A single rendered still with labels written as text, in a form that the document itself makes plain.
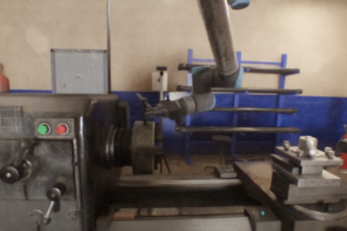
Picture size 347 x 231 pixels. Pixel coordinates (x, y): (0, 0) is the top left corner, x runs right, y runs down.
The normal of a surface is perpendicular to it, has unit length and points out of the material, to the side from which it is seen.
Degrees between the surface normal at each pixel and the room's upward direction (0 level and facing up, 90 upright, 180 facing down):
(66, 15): 90
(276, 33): 90
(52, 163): 90
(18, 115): 90
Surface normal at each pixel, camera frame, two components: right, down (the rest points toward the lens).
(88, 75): 0.07, 0.13
